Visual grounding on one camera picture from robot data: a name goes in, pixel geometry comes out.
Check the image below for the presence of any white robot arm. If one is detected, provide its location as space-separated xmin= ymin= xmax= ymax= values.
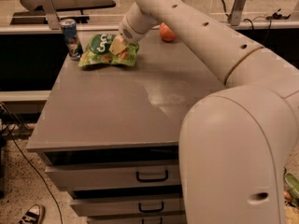
xmin=112 ymin=0 xmax=299 ymax=224

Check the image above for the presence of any blue redbull can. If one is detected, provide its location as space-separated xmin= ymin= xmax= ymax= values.
xmin=60 ymin=19 xmax=83 ymax=60

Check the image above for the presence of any green rice chip bag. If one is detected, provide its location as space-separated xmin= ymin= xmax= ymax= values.
xmin=78 ymin=34 xmax=139 ymax=67

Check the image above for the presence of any middle drawer black handle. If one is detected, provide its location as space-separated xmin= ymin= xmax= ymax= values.
xmin=138 ymin=202 xmax=164 ymax=213

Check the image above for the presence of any bottom drawer black handle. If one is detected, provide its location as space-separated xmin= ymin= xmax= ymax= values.
xmin=141 ymin=217 xmax=163 ymax=224

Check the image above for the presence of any red apple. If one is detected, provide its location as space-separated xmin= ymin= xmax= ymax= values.
xmin=159 ymin=23 xmax=177 ymax=42

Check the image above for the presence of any left metal bracket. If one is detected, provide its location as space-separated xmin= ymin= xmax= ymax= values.
xmin=39 ymin=0 xmax=60 ymax=30

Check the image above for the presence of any grey drawer cabinet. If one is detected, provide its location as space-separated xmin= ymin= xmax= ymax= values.
xmin=27 ymin=30 xmax=223 ymax=224

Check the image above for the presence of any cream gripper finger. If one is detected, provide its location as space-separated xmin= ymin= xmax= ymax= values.
xmin=109 ymin=35 xmax=127 ymax=55

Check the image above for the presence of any metal bracket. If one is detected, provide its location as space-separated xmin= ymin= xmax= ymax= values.
xmin=228 ymin=0 xmax=247 ymax=26
xmin=39 ymin=0 xmax=60 ymax=30

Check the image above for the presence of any drawer black handle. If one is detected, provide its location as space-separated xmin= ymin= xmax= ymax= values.
xmin=138 ymin=202 xmax=164 ymax=213
xmin=135 ymin=170 xmax=169 ymax=183
xmin=141 ymin=217 xmax=163 ymax=224

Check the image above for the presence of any black and white sneaker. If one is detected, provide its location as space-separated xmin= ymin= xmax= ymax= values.
xmin=17 ymin=204 xmax=45 ymax=224

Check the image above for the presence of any black floor cable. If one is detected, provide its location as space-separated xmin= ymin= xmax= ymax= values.
xmin=0 ymin=121 xmax=64 ymax=224

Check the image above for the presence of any right metal bracket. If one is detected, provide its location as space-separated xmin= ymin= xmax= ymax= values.
xmin=228 ymin=0 xmax=247 ymax=26

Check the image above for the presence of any top drawer black handle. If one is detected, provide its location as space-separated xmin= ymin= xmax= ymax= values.
xmin=135 ymin=170 xmax=169 ymax=183

